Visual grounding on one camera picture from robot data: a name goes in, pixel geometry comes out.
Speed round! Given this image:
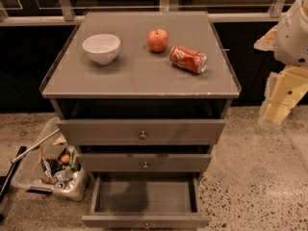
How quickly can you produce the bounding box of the grey drawer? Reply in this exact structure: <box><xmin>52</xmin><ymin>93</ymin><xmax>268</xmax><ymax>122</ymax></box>
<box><xmin>78</xmin><ymin>145</ymin><xmax>212</xmax><ymax>172</ymax></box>
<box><xmin>58</xmin><ymin>119</ymin><xmax>225</xmax><ymax>145</ymax></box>
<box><xmin>82</xmin><ymin>172</ymin><xmax>209</xmax><ymax>230</ymax></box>

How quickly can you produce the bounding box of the red apple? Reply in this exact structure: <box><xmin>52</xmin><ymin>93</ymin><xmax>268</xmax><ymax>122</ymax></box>
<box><xmin>147</xmin><ymin>29</ymin><xmax>168</xmax><ymax>53</ymax></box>

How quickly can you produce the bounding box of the grey drawer cabinet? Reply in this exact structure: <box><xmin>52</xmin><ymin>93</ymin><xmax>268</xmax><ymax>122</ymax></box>
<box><xmin>38</xmin><ymin>11</ymin><xmax>243</xmax><ymax>175</ymax></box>

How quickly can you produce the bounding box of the metal window railing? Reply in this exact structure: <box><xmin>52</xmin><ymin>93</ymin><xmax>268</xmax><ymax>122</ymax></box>
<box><xmin>0</xmin><ymin>0</ymin><xmax>295</xmax><ymax>26</ymax></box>

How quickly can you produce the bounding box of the grey middle drawer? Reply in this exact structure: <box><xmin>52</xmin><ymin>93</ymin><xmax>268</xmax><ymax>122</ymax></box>
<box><xmin>78</xmin><ymin>145</ymin><xmax>212</xmax><ymax>172</ymax></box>

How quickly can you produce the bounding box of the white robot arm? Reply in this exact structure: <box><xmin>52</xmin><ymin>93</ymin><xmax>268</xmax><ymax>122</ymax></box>
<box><xmin>253</xmin><ymin>0</ymin><xmax>308</xmax><ymax>125</ymax></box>

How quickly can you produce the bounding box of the small orange fruit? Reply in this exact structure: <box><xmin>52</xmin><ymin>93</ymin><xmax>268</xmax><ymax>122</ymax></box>
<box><xmin>60</xmin><ymin>154</ymin><xmax>70</xmax><ymax>164</ymax></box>

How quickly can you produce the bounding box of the clear plastic storage bin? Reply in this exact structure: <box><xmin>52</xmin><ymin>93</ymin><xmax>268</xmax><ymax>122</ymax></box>
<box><xmin>13</xmin><ymin>117</ymin><xmax>88</xmax><ymax>201</ymax></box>

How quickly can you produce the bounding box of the silver can in bin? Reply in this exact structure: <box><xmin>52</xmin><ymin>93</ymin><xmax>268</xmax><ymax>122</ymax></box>
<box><xmin>54</xmin><ymin>169</ymin><xmax>73</xmax><ymax>182</ymax></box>

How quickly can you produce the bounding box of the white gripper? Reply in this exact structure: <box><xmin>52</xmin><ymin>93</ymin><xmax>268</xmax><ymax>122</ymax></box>
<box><xmin>253</xmin><ymin>26</ymin><xmax>308</xmax><ymax>124</ymax></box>

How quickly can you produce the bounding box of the red soda can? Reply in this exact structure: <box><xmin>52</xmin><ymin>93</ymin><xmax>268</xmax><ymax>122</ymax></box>
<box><xmin>169</xmin><ymin>46</ymin><xmax>208</xmax><ymax>74</ymax></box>

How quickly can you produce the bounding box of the grey top drawer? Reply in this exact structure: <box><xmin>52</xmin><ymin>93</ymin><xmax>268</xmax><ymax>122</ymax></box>
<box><xmin>58</xmin><ymin>119</ymin><xmax>225</xmax><ymax>145</ymax></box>

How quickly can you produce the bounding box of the white ceramic bowl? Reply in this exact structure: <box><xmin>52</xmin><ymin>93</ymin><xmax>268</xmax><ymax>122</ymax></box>
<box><xmin>83</xmin><ymin>34</ymin><xmax>121</xmax><ymax>65</ymax></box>

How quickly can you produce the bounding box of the black bar on floor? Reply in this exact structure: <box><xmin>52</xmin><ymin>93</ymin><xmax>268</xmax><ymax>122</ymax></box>
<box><xmin>0</xmin><ymin>146</ymin><xmax>27</xmax><ymax>223</ymax></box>

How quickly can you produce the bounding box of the metal stick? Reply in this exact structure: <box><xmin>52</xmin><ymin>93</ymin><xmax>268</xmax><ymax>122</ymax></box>
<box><xmin>11</xmin><ymin>128</ymin><xmax>60</xmax><ymax>164</ymax></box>

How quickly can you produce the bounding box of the grey bottom drawer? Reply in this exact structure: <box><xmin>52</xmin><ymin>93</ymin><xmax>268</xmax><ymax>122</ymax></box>
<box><xmin>82</xmin><ymin>172</ymin><xmax>209</xmax><ymax>230</ymax></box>

